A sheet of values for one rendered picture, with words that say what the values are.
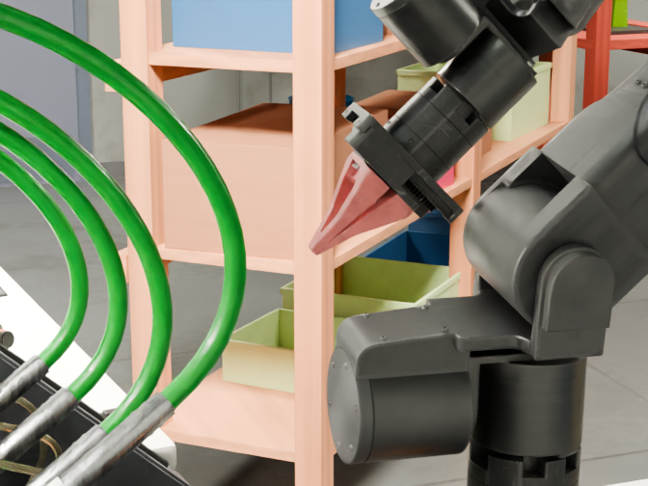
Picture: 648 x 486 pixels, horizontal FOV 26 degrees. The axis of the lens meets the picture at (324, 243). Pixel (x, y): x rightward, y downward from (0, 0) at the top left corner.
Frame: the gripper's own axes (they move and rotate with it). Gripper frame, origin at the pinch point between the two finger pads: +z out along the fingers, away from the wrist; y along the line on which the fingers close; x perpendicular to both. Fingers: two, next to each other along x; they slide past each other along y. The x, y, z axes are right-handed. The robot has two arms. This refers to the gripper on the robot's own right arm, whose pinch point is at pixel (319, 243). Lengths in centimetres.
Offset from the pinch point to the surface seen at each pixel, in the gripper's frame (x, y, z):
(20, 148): 2.5, 20.5, 9.5
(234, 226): 15.7, 9.6, 2.1
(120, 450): 17.9, 5.3, 16.7
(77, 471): 18.2, 6.4, 19.2
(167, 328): 8.3, 5.9, 10.9
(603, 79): -497, -197, -117
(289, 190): -191, -47, 6
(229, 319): 15.8, 5.7, 6.6
